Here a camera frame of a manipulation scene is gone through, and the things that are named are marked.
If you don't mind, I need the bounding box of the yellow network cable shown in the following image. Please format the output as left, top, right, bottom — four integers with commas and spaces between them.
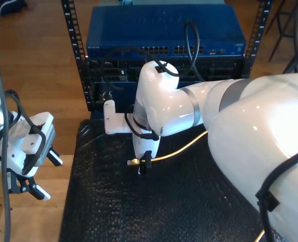
127, 130, 266, 242

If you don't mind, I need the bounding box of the black bubble-wrap mat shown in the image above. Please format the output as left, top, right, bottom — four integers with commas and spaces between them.
58, 118, 283, 242

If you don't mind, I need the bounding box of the blue rack tray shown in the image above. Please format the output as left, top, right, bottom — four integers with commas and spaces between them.
92, 80, 210, 112

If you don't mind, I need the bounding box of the black rack server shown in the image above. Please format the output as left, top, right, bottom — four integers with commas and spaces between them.
87, 58, 245, 83

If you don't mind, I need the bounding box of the dark blue sneaker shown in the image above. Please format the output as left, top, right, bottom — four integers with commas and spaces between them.
0, 0, 28, 16

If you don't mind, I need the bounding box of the black metal stool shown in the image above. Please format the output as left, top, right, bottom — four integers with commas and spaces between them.
264, 0, 297, 63
282, 49, 298, 74

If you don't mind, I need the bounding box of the black camera cable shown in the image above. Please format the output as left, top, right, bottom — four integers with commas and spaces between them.
0, 89, 47, 174
100, 21, 298, 242

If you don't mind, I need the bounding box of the blue rack base plate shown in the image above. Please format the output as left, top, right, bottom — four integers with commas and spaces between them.
90, 110, 105, 122

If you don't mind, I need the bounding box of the blue network switch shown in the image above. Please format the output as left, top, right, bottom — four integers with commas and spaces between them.
85, 5, 247, 60

